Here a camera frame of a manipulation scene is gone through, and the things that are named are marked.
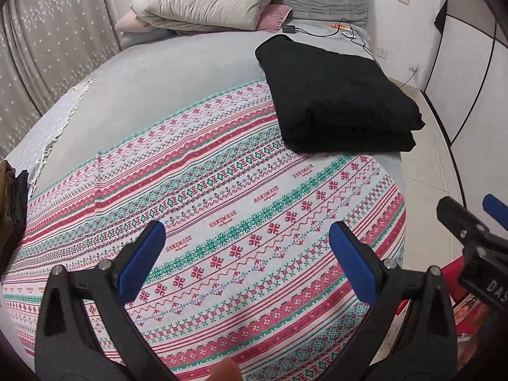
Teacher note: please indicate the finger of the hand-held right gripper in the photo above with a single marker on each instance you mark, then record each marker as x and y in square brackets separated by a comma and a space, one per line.
[460, 218]
[496, 206]

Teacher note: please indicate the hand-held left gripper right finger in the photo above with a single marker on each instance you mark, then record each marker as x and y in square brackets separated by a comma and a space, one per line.
[351, 262]

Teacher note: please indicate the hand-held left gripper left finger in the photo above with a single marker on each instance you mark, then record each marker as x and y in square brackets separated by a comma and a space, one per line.
[141, 262]

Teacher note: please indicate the black jacket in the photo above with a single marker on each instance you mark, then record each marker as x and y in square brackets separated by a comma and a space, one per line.
[337, 95]

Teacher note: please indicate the person's left hand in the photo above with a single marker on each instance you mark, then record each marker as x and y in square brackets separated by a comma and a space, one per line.
[226, 371]

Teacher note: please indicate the red box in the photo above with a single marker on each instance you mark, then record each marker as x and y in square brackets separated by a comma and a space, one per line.
[452, 281]

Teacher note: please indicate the patterned red green blanket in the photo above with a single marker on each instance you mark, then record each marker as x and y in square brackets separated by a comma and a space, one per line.
[238, 206]

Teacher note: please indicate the dark cloth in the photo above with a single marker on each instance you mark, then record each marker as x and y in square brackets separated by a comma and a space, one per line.
[20, 206]

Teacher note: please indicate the white panelled wardrobe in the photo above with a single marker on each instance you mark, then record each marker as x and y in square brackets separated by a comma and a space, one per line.
[468, 67]

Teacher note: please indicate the brown cloth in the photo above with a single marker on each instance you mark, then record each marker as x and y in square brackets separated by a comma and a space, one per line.
[6, 190]

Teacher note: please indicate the white fringed cloth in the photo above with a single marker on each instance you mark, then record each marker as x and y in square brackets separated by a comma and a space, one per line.
[43, 127]

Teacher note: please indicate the bed with grey sheet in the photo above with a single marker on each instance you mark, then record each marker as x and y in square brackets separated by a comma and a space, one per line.
[178, 63]

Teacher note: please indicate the orange small object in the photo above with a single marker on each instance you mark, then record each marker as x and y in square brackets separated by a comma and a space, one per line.
[341, 27]

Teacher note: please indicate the star patterned curtain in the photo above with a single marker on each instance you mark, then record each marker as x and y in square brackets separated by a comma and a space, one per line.
[47, 47]

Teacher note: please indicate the light pink pillow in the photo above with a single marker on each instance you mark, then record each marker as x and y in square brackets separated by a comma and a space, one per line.
[129, 24]

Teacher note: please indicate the black charger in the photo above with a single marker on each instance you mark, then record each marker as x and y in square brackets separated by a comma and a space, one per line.
[289, 29]

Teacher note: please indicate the mauve pink pillow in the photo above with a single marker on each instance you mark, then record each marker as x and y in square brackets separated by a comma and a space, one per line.
[276, 16]

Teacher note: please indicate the beige pillow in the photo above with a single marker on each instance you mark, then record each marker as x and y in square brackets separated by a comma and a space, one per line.
[198, 0]

